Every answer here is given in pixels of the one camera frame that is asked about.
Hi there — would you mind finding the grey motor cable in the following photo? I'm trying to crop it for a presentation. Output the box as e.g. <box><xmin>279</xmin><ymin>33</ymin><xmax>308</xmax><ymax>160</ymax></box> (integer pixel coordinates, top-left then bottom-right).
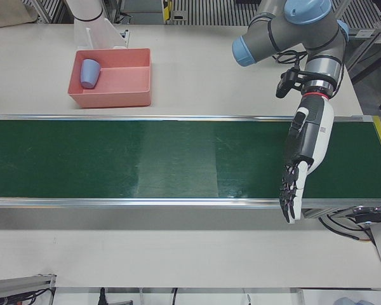
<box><xmin>317</xmin><ymin>213</ymin><xmax>374</xmax><ymax>245</ymax></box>

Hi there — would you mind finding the light blue object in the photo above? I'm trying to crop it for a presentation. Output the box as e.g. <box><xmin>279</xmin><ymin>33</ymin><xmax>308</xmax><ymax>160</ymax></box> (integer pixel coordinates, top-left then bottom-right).
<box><xmin>335</xmin><ymin>296</ymin><xmax>380</xmax><ymax>305</ymax></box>

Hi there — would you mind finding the light blue plastic cup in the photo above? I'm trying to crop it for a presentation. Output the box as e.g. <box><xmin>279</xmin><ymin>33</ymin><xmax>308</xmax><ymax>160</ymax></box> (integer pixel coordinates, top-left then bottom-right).
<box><xmin>80</xmin><ymin>58</ymin><xmax>103</xmax><ymax>90</ymax></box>

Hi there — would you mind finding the grey ribbed panel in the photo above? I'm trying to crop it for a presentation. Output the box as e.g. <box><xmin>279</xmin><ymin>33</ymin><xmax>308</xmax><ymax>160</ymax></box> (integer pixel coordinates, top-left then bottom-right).
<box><xmin>173</xmin><ymin>0</ymin><xmax>263</xmax><ymax>26</ymax></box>

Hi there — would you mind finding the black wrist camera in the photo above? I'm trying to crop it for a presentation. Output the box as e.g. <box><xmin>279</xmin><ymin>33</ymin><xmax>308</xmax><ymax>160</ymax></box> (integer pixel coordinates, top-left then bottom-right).
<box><xmin>275</xmin><ymin>68</ymin><xmax>307</xmax><ymax>98</ymax></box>

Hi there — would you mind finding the yellow black post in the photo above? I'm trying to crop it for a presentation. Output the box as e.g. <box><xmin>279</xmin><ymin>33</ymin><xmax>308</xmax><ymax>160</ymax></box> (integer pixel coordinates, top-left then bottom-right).
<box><xmin>161</xmin><ymin>0</ymin><xmax>175</xmax><ymax>25</ymax></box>

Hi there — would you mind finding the beige sack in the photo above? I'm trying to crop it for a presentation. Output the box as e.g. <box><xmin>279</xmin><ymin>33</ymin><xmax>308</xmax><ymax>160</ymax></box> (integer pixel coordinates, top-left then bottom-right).
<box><xmin>0</xmin><ymin>0</ymin><xmax>39</xmax><ymax>29</ymax></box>

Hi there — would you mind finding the aluminium profile bar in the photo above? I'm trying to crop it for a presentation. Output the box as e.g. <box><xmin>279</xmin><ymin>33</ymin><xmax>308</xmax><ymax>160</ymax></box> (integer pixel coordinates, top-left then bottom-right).
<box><xmin>0</xmin><ymin>272</ymin><xmax>58</xmax><ymax>305</ymax></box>

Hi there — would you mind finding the robot hand black white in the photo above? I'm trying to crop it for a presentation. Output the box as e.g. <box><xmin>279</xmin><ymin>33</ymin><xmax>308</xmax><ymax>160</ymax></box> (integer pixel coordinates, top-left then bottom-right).
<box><xmin>279</xmin><ymin>91</ymin><xmax>335</xmax><ymax>225</ymax></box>

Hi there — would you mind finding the pink plastic box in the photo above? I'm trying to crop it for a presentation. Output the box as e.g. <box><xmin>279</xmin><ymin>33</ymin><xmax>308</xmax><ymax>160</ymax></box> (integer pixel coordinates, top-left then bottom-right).
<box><xmin>67</xmin><ymin>48</ymin><xmax>153</xmax><ymax>110</ymax></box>

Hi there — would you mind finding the white stand with bracket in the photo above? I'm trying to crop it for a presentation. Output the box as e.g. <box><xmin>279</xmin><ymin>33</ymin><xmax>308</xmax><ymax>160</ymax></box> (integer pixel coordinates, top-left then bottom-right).
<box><xmin>65</xmin><ymin>0</ymin><xmax>130</xmax><ymax>51</ymax></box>

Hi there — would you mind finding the green conveyor belt aluminium frame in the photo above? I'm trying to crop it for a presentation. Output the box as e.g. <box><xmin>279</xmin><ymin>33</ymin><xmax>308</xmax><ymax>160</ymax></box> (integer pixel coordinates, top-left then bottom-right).
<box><xmin>0</xmin><ymin>113</ymin><xmax>381</xmax><ymax>230</ymax></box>

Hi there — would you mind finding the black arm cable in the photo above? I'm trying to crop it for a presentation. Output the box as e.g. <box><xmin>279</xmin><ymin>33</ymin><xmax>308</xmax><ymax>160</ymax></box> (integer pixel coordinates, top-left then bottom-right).
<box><xmin>272</xmin><ymin>49</ymin><xmax>309</xmax><ymax>69</ymax></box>

